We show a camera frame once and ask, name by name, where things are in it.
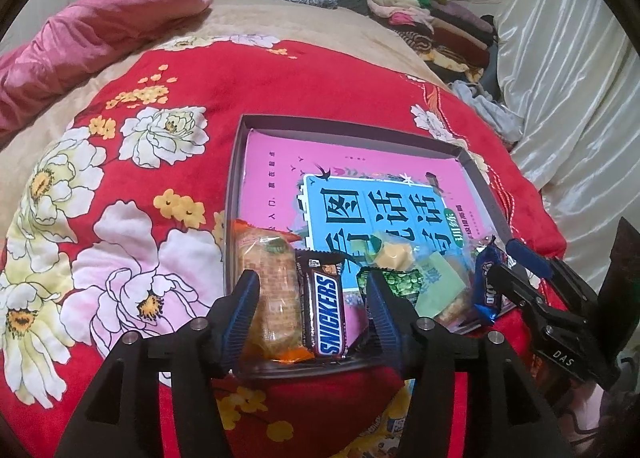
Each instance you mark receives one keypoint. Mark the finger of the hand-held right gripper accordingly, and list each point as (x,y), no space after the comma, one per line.
(530,258)
(510,285)

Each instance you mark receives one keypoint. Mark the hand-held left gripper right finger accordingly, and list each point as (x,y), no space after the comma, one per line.
(390,320)

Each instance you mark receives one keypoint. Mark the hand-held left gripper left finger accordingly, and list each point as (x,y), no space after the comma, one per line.
(240,318)

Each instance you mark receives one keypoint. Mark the blue cookie packet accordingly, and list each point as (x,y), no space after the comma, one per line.
(487,288)

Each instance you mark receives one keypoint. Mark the green pea snack packet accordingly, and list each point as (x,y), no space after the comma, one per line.
(407,283)

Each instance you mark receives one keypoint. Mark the orange rice cracker packet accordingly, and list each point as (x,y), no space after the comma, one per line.
(272,283)

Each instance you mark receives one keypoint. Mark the clear crumbly pastry packet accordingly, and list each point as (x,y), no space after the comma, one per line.
(452,309)

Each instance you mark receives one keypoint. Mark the light green pastry packet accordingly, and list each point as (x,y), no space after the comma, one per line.
(440,278)

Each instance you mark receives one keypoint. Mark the brown chocolate bar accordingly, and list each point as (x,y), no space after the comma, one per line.
(325,308)

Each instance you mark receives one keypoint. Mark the dark shallow cardboard tray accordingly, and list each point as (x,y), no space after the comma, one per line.
(350,133)

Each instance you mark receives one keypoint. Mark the yellow cartoon snack packet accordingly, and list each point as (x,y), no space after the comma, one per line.
(385,430)

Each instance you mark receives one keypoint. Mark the pink book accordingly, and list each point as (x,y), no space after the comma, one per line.
(280,173)

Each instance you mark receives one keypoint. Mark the light blue cloth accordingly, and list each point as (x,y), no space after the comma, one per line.
(487,108)

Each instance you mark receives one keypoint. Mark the red floral blanket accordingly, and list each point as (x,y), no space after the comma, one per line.
(150,178)

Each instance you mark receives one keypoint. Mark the white satin curtain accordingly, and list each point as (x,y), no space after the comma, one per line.
(575,88)

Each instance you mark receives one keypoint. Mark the pile of folded clothes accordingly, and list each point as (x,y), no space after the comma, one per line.
(435,23)

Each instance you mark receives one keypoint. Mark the beige bed sheet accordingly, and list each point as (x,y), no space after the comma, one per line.
(300,26)

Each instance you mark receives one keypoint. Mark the pink pillow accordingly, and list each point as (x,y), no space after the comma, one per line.
(100,23)

